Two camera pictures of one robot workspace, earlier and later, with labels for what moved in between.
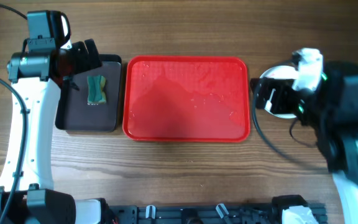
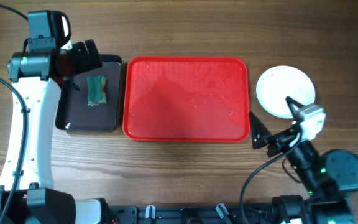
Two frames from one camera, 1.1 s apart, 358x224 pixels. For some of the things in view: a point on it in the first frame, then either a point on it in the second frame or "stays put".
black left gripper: [86, 62] stays put
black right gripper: [279, 84] -> [260, 137]
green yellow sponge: [97, 94] stays put
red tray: [181, 98] stays put
